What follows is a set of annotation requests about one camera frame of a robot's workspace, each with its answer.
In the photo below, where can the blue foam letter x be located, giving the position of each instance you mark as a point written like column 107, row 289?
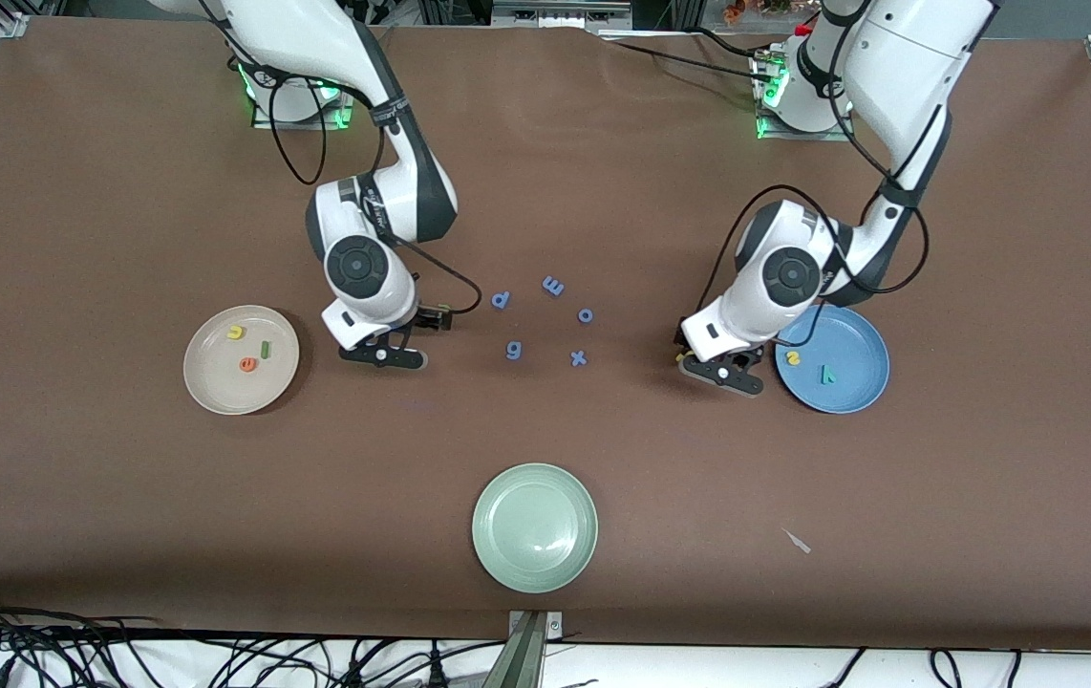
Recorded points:
column 579, row 358

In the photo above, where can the orange background object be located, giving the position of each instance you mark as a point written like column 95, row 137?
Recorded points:
column 735, row 10

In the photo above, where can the pale green round plate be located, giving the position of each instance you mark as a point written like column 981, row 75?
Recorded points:
column 534, row 527

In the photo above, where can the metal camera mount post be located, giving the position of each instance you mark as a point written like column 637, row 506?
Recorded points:
column 528, row 659

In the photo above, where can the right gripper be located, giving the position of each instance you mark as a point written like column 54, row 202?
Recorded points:
column 427, row 319

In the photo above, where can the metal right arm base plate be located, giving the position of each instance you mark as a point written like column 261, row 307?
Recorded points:
column 347, row 113

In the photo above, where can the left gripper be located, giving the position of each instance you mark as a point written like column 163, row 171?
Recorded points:
column 677, row 335

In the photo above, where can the white tape scrap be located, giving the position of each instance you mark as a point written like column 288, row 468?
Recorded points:
column 799, row 543

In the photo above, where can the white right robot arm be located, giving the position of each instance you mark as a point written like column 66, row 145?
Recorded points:
column 316, row 38

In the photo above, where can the blue round plate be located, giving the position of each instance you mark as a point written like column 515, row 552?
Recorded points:
column 851, row 382

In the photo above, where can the beige round plate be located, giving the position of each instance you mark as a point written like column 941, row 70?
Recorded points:
column 221, row 382

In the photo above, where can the blue foam letter g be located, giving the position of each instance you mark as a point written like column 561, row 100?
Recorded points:
column 520, row 350

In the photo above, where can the blue foam letter m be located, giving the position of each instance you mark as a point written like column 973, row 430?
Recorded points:
column 553, row 286

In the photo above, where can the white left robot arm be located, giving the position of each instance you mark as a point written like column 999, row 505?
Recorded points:
column 909, row 57

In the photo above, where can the blue foam letter d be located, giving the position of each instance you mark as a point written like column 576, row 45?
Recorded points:
column 504, row 297

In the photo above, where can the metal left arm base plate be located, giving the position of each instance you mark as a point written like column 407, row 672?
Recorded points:
column 794, row 137

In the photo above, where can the brown table cover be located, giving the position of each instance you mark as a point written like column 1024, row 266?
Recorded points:
column 545, row 191

